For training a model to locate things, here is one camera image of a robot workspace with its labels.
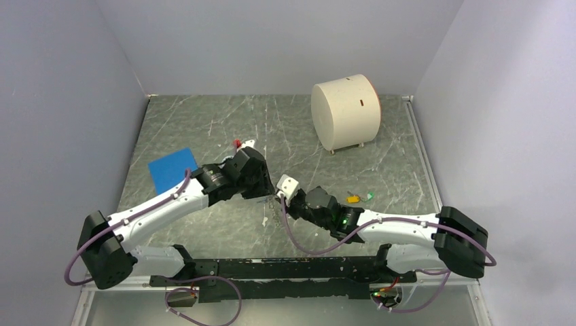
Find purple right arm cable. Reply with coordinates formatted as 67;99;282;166
278;193;497;314

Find blue flat pad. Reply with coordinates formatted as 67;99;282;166
148;147;198;195

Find cream cylindrical container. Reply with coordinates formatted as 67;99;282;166
311;74;382;153

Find metal key organizer plate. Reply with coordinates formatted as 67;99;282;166
260;196;281;223

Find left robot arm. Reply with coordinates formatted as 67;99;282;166
72;145;274;289

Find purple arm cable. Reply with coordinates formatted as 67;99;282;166
63;168;194;287
278;193;497;314

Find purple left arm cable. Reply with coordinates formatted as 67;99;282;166
63;168;194;287

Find yellow and green key bunch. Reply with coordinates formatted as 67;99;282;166
346;192;374;204

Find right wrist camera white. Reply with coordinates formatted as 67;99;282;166
276;174;300;203

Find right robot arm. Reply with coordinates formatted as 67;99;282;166
276;185;496;282

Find aluminium frame rail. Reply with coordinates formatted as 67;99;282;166
82;265;479;293

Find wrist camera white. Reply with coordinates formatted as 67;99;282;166
232;139;255;152
276;174;300;203

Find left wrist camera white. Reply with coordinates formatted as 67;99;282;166
232;139;255;152

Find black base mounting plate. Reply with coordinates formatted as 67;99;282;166
149;256;417;303

